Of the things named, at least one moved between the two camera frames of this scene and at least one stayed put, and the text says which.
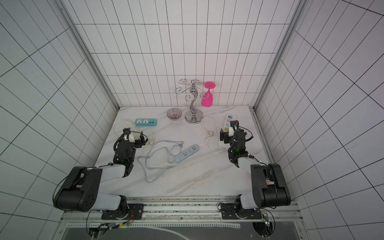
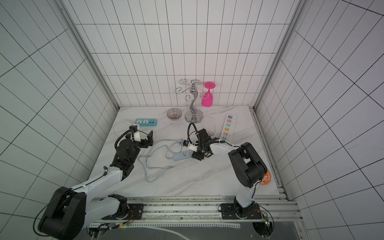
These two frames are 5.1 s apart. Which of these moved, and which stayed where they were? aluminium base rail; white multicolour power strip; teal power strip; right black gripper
Moved: right black gripper
Stayed: white multicolour power strip; aluminium base rail; teal power strip
